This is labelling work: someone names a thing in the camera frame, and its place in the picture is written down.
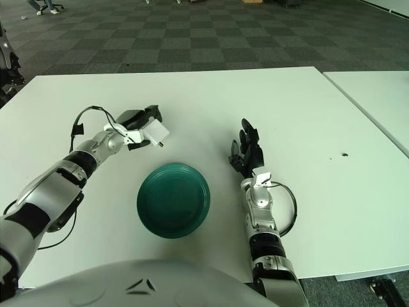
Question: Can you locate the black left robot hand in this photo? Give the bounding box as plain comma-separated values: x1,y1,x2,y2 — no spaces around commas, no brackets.
116,104,163,151

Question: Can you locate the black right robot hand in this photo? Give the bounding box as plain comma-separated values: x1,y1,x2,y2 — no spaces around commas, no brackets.
228,118,265,178

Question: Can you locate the white plug charger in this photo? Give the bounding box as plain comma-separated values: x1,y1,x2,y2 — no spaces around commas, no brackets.
144,120,170,148

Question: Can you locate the green round plate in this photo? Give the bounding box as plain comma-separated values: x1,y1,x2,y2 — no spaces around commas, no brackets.
136,163,211,240

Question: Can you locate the black rolling chair base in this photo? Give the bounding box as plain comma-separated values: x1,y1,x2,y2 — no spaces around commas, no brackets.
43,0,65,13

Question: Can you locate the black silver office chair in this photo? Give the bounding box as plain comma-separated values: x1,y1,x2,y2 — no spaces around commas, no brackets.
0,22,26,97

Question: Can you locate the seated person in jeans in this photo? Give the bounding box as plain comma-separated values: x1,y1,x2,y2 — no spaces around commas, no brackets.
27,0,61,16

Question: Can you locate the silver robot torso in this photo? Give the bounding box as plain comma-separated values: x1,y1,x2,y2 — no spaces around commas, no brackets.
19,258,272,307

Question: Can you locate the black table foot caster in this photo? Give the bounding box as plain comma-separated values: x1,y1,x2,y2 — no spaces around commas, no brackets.
370,277,399,301

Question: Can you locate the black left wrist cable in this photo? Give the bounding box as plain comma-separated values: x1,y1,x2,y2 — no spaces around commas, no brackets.
69,105,128,154

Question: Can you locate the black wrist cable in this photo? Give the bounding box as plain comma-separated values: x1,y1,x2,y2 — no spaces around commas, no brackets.
270,181,298,238
69,105,128,154

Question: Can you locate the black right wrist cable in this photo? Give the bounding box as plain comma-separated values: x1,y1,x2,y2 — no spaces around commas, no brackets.
270,181,298,238

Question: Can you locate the thin black upper arm cable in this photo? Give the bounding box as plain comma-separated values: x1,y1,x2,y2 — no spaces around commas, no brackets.
3,191,81,250

